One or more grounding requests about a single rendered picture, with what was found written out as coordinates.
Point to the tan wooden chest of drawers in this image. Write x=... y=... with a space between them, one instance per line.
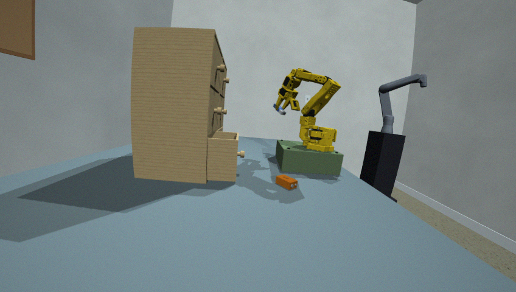
x=170 y=89

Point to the white eraser with blue sleeve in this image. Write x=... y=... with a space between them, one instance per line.
x=280 y=110

